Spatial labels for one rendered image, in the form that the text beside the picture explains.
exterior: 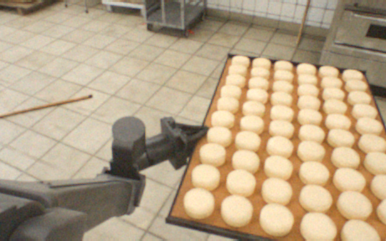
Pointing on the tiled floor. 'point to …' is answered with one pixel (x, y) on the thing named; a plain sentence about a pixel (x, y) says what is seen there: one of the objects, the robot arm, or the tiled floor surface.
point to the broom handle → (34, 108)
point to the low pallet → (18, 5)
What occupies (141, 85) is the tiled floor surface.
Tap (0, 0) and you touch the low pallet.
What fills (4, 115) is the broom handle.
